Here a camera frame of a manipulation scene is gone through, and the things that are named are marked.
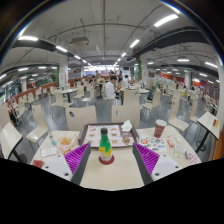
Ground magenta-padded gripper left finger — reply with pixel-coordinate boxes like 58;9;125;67
44;142;92;186

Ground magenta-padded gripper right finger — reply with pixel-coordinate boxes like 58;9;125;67
131;142;184;186

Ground green drink bottle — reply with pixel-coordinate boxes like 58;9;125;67
98;126;114;163

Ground colourful sticker sheet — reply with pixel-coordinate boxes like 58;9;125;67
138;134;168;154

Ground flat round red coaster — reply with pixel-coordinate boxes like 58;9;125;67
98;153;115;166

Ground dark food tray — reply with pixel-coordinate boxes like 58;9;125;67
77;122;140;149

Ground red paper cup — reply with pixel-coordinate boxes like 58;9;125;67
153;118;168;139

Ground clear plastic bag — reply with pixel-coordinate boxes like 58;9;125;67
173;143;188;159

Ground white paper napkin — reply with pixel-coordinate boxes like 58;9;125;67
120;119;134;133

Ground beige chair with oval hole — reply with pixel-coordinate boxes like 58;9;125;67
65;105;98;132
110;104;141;129

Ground small red box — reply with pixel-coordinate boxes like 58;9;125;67
32;159;44;169

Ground small purple packet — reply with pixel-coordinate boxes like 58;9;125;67
184;150;195;161

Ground beige chair with metal legs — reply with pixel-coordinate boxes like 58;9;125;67
168;96;190;133

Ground group of beige chairs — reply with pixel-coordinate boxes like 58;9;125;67
0;76;218;161

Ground orange booth seat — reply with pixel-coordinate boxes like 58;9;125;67
213;133;224;161

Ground person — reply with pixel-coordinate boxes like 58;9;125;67
104;75;118;100
122;74;131;88

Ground ceiling air conditioner unit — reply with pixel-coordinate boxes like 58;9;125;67
69;35;90;48

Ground ceiling lights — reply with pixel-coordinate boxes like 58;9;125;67
0;13;219;83

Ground white table with black pedestal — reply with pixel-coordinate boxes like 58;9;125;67
195;110;221;153

